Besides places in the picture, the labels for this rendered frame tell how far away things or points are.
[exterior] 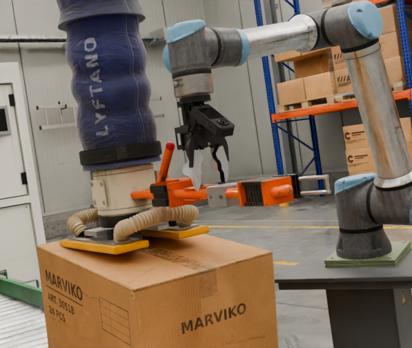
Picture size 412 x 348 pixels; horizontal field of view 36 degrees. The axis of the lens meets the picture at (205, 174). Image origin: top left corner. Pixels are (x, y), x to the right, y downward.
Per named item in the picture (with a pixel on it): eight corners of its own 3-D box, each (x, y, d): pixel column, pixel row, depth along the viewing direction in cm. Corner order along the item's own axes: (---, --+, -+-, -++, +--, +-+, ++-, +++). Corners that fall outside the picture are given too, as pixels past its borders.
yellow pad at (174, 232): (119, 234, 196) (116, 218, 196) (147, 228, 202) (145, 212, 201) (179, 239, 168) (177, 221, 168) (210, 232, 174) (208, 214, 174)
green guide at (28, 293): (-20, 285, 408) (-22, 271, 408) (-4, 281, 414) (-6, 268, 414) (81, 322, 276) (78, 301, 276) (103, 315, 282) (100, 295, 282)
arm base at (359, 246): (344, 245, 238) (341, 219, 237) (397, 244, 229) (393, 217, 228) (330, 259, 222) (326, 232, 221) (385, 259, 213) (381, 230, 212)
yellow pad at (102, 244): (61, 247, 185) (58, 230, 185) (92, 240, 191) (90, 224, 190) (114, 255, 157) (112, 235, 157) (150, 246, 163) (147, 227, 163)
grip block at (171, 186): (150, 208, 159) (147, 184, 159) (183, 201, 165) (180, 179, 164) (168, 208, 152) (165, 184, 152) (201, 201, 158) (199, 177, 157)
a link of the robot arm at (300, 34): (308, 14, 210) (153, 39, 164) (341, 6, 201) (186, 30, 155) (315, 50, 211) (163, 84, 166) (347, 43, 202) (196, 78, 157)
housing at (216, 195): (207, 207, 142) (204, 187, 141) (231, 201, 146) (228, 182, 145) (226, 207, 136) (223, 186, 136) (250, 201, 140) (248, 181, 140)
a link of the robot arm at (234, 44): (219, 33, 163) (182, 32, 154) (252, 24, 154) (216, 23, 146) (222, 70, 163) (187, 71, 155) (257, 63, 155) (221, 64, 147)
